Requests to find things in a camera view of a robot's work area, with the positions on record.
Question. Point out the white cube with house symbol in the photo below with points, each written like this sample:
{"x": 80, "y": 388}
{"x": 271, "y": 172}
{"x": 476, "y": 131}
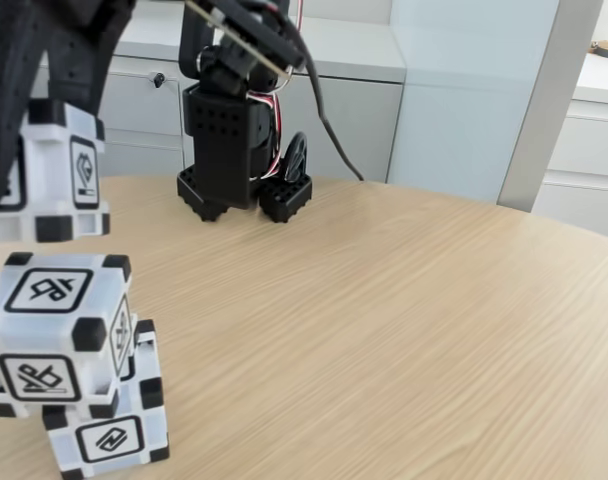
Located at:
{"x": 84, "y": 170}

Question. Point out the white cube with crossed symbol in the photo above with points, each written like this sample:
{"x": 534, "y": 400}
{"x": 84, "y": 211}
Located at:
{"x": 49, "y": 290}

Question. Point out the black cabinet lock key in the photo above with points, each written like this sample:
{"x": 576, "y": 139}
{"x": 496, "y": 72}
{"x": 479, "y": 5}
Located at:
{"x": 158, "y": 80}

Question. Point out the white cube with lightning symbol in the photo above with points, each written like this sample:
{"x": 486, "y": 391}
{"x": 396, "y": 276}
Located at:
{"x": 109, "y": 440}

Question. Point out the white drawer unit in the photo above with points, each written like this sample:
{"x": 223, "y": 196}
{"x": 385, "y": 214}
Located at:
{"x": 594, "y": 150}

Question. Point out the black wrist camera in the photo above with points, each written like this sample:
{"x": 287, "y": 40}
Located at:
{"x": 264, "y": 35}

